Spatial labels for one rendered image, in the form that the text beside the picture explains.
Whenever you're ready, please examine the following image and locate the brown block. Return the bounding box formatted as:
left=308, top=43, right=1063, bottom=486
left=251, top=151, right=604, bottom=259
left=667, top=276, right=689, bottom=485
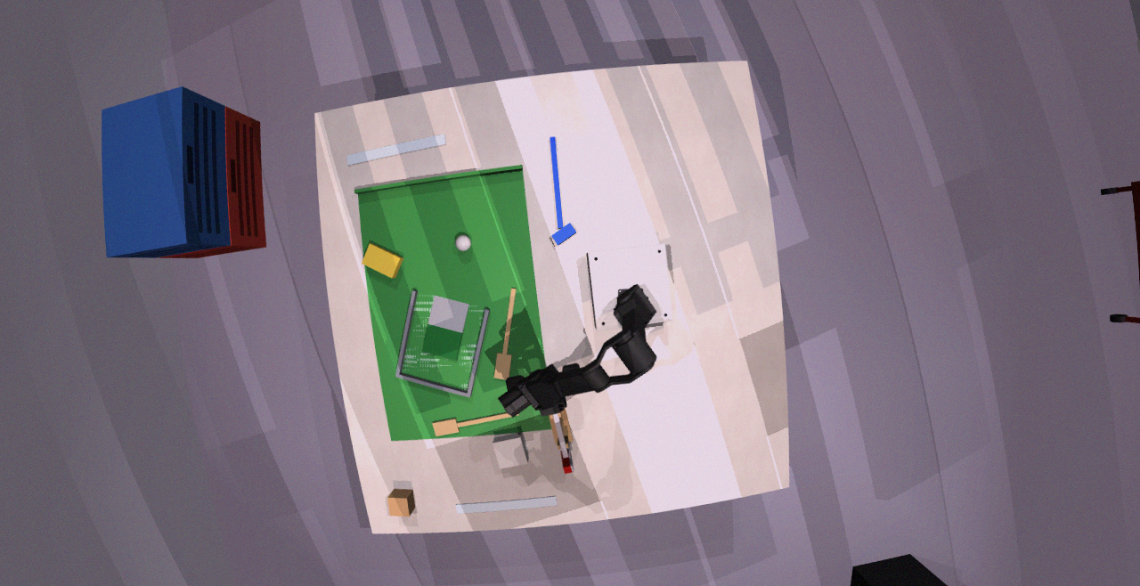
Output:
left=386, top=489, right=415, bottom=516

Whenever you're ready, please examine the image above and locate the green putting mat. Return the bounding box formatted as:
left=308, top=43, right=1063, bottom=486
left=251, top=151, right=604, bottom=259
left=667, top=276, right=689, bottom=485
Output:
left=358, top=170, right=552, bottom=441

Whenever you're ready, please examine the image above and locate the yellow rectangular block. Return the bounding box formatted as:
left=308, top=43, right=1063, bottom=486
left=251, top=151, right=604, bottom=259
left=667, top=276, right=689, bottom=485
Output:
left=363, top=243, right=404, bottom=278

